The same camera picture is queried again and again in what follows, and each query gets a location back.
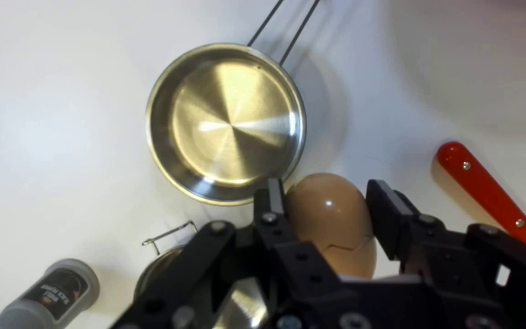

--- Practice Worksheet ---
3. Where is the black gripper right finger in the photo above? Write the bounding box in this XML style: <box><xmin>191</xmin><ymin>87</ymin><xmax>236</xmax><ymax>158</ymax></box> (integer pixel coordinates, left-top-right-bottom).
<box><xmin>368</xmin><ymin>180</ymin><xmax>435</xmax><ymax>264</ymax></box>

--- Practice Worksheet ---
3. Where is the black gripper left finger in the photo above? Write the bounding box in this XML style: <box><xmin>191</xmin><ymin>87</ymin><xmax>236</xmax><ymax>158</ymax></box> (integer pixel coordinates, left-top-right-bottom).
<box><xmin>255</xmin><ymin>178</ymin><xmax>287</xmax><ymax>240</ymax></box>

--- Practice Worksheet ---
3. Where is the brown egg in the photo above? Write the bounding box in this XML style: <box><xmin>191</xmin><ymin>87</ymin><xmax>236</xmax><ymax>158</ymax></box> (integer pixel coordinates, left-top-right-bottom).
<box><xmin>287</xmin><ymin>174</ymin><xmax>377</xmax><ymax>278</ymax></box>

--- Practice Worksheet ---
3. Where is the small silver pot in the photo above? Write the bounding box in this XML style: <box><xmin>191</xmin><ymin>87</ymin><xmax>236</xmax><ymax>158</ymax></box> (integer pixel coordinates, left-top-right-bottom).
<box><xmin>116</xmin><ymin>222</ymin><xmax>278</xmax><ymax>329</ymax></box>

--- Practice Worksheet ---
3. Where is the grey cylindrical shaker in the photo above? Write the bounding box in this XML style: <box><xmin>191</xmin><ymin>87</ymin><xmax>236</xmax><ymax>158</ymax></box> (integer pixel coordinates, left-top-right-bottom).
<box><xmin>0</xmin><ymin>258</ymin><xmax>101</xmax><ymax>329</ymax></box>

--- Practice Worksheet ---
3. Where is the red handled utensil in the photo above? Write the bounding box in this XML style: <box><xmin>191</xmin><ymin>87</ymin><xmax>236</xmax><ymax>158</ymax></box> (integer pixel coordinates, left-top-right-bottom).
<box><xmin>437</xmin><ymin>141</ymin><xmax>526</xmax><ymax>244</ymax></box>

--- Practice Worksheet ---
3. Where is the silver pan with wire handle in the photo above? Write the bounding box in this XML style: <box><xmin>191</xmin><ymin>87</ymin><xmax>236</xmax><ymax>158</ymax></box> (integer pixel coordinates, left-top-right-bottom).
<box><xmin>145</xmin><ymin>0</ymin><xmax>324</xmax><ymax>207</ymax></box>

